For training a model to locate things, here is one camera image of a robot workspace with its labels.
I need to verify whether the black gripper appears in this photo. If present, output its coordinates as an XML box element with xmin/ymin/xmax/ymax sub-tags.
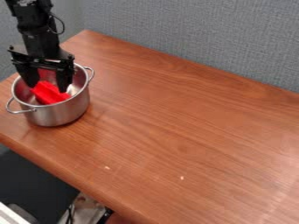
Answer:
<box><xmin>8</xmin><ymin>27</ymin><xmax>75</xmax><ymax>93</ymax></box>

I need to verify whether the red plastic block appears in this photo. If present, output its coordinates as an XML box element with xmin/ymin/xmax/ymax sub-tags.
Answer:
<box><xmin>31</xmin><ymin>80</ymin><xmax>71</xmax><ymax>105</ymax></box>

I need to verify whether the stainless steel pot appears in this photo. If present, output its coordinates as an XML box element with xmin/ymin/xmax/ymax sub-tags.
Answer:
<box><xmin>5</xmin><ymin>64</ymin><xmax>95</xmax><ymax>127</ymax></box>

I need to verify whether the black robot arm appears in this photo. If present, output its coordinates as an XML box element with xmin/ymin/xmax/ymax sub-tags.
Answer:
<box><xmin>4</xmin><ymin>0</ymin><xmax>75</xmax><ymax>93</ymax></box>

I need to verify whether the white object bottom left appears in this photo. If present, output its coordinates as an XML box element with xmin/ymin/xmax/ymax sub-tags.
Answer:
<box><xmin>0</xmin><ymin>202</ymin><xmax>31</xmax><ymax>224</ymax></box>

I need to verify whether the grey bag under table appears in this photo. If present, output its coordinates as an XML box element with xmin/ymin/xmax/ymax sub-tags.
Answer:
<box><xmin>57</xmin><ymin>192</ymin><xmax>113</xmax><ymax>224</ymax></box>

